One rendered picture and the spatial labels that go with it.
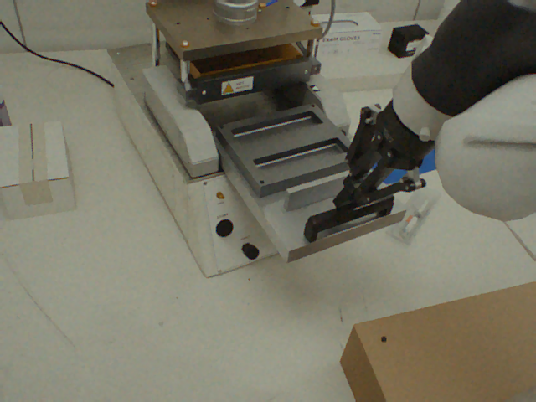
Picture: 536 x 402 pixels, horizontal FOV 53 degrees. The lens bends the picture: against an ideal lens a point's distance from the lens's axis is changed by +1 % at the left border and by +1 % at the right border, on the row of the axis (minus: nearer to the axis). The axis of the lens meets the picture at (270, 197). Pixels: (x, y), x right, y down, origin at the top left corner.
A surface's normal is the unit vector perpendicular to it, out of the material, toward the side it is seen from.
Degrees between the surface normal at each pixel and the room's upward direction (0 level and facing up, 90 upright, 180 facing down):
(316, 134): 0
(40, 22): 90
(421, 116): 100
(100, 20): 90
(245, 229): 65
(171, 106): 0
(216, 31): 0
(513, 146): 71
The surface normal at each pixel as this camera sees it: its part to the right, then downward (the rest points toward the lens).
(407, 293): 0.10, -0.71
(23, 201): 0.31, 0.70
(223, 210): 0.47, 0.29
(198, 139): 0.38, -0.11
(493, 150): -0.66, 0.16
